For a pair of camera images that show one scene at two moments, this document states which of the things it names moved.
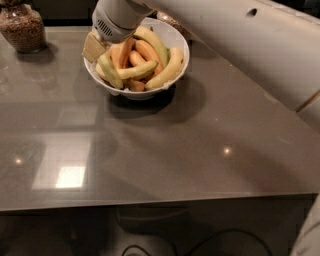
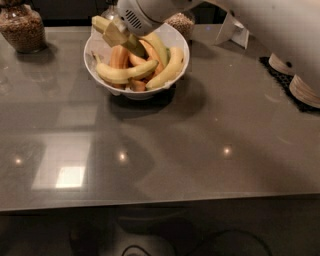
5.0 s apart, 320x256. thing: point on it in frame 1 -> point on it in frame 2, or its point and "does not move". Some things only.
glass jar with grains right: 167,17 does not move
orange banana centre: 148,54 does not move
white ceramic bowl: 174,38 does not move
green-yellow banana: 106,69 -> 101,24
